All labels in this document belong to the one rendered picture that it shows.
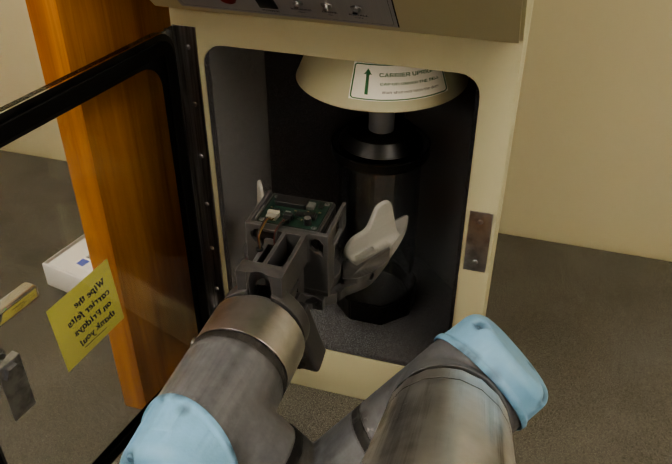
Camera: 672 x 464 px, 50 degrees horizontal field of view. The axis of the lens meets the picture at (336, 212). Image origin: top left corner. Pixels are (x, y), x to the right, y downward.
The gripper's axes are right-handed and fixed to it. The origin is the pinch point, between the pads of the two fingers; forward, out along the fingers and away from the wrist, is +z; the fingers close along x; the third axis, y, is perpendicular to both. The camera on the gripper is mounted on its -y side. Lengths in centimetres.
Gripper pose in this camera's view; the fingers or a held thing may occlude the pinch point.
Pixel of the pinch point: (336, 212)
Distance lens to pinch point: 72.4
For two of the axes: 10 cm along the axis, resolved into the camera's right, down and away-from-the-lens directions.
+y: 0.0, -8.3, -5.6
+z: 2.9, -5.3, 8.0
